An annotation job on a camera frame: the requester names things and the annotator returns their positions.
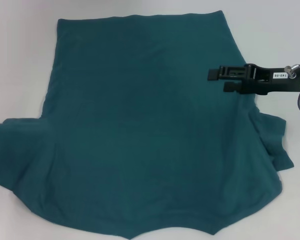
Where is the blue-green short-sleeved shirt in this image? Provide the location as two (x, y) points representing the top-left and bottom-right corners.
(0, 9), (295, 240)

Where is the right gripper cable with plug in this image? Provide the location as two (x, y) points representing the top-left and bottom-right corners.
(283, 64), (300, 116)

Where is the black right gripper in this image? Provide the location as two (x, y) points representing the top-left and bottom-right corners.
(207, 63), (300, 96)

